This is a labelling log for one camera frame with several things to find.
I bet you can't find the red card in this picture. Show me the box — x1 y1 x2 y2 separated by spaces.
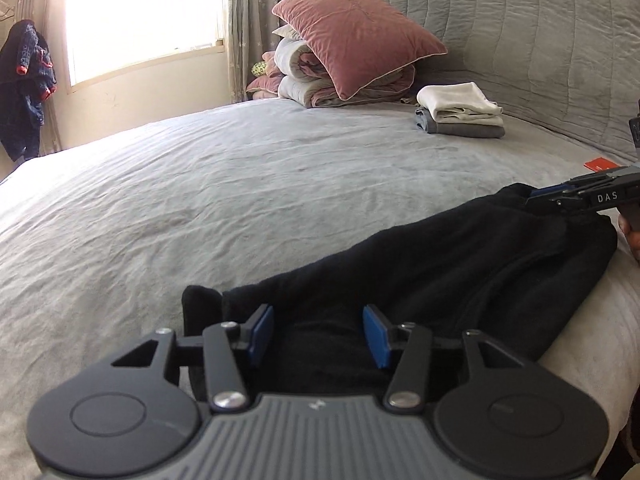
584 157 618 172

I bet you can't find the grey folded cloth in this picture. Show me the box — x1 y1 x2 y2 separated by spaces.
414 107 506 139

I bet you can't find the window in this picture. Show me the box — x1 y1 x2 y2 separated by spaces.
64 0 227 86

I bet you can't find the grey padded headboard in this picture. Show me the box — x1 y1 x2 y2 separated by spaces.
385 0 639 160

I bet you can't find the green patterned item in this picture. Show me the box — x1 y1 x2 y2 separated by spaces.
250 61 267 77

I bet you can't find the dark blue hanging jacket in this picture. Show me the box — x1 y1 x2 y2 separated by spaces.
1 20 56 162

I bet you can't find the grey patterned curtain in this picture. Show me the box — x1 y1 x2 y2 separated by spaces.
224 0 281 103

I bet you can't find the right hand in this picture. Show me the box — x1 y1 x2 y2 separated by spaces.
618 214 640 262

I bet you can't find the pink velvet pillow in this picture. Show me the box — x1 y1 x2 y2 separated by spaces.
272 0 447 101

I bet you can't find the folded grey pink quilt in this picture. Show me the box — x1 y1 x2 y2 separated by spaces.
273 38 416 108

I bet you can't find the black garment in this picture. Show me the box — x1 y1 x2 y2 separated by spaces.
182 184 617 396

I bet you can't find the grey bed sheet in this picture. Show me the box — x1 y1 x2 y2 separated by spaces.
1 99 600 479

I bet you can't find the small pink pillow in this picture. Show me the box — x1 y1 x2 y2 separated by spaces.
246 51 285 100

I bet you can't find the white folded cloth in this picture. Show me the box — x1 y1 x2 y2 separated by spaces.
416 81 503 127

